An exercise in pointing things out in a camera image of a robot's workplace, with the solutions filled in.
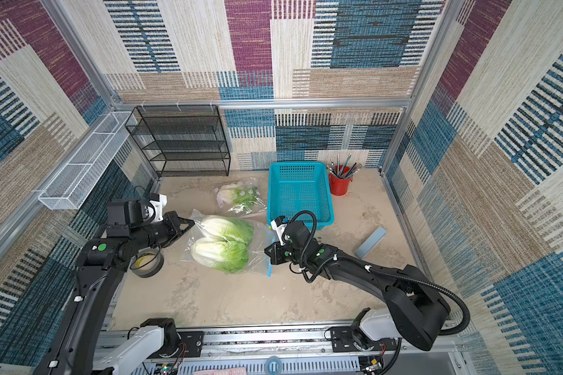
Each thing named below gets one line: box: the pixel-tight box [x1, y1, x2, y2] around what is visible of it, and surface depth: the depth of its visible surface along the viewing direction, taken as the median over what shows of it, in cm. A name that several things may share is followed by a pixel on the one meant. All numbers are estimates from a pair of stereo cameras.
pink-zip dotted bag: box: [213, 175, 269, 218], surface depth 104 cm
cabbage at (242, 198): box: [216, 184, 266, 214], surface depth 104 cm
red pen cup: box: [328, 173, 353, 197], surface depth 108 cm
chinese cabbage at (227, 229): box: [199, 216, 255, 246], surface depth 81 cm
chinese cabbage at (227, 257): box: [190, 237, 249, 274], surface depth 77 cm
